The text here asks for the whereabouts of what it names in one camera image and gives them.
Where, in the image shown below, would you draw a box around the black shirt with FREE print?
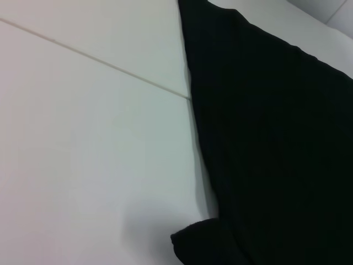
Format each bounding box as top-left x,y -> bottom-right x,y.
170,0 -> 353,265

